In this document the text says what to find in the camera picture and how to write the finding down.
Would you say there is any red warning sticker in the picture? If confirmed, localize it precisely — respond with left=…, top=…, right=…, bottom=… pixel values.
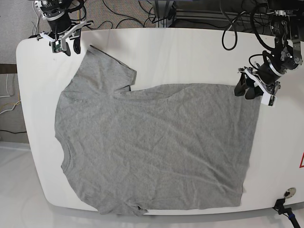
left=299, top=153, right=304, bottom=168

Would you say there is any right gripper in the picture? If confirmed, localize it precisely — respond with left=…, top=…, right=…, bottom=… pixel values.
left=37, top=9, right=93, bottom=57

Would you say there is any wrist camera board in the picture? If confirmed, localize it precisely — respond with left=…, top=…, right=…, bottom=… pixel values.
left=261, top=93, right=277, bottom=107
left=50, top=40, right=63, bottom=53

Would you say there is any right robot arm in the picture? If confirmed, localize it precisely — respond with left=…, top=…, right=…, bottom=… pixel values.
left=33, top=0, right=94, bottom=56

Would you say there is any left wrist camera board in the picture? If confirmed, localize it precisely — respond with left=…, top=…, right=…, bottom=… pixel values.
left=261, top=93, right=277, bottom=107

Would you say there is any black aluminium frame rail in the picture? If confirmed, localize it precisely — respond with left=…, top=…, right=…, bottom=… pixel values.
left=176, top=9, right=271, bottom=24

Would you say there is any black clamp with cable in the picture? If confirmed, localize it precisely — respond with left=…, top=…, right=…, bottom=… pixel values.
left=273, top=199, right=300, bottom=228

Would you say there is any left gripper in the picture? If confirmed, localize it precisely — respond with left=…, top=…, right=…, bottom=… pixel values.
left=234, top=60, right=281, bottom=99

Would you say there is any yellow cable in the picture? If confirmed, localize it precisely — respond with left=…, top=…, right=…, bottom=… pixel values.
left=0, top=78, right=22, bottom=114

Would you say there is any grey t-shirt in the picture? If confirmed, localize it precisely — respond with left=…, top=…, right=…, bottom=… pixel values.
left=55, top=47, right=260, bottom=216

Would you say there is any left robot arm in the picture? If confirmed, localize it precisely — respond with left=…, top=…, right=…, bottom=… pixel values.
left=234, top=0, right=304, bottom=106

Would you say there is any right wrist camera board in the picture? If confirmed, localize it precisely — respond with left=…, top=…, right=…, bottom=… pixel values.
left=50, top=40, right=63, bottom=53

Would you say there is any silver table grommet right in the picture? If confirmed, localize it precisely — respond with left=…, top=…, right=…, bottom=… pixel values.
left=284, top=187, right=296, bottom=199

